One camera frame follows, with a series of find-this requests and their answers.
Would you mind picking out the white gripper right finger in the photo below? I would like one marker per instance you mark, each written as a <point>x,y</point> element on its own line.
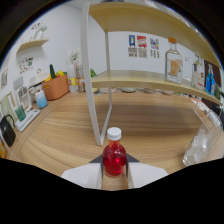
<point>146,174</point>

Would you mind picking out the red wall poster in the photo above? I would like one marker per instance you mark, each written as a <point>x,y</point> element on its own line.
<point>142,46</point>

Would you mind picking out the green cup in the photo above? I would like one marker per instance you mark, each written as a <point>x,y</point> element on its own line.
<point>20,113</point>

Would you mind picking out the clear glass with ice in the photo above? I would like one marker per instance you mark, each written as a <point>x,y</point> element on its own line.
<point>200,146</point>

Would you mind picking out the white tray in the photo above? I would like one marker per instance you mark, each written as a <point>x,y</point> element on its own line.
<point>28,120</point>

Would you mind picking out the orange storage basket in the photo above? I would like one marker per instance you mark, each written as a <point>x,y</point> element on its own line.
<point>56,88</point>

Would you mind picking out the wooden wall shelf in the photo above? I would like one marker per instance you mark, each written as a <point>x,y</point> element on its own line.
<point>33,44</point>

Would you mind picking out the flower vase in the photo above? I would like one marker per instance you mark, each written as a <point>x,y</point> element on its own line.
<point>74,61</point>

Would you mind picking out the black kettle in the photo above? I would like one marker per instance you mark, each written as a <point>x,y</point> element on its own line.
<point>7,131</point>

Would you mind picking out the blue and white cup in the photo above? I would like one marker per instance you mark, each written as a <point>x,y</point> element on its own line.
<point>41,100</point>

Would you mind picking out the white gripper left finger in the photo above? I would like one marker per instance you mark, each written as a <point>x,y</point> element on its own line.
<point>83,175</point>

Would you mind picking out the green potted plant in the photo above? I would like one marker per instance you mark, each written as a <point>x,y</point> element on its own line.
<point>93,73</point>

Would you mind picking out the small red liquid bottle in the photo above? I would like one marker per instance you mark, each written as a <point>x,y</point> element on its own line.
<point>114,160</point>

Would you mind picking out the white-framed wooden shelf rack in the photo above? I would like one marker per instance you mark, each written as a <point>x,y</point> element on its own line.
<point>133,80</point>

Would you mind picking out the multicolour wall poster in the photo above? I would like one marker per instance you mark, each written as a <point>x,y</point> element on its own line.
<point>154,47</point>

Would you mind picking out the clear bottle with orange cap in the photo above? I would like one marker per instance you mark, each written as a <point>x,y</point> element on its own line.
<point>173,66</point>

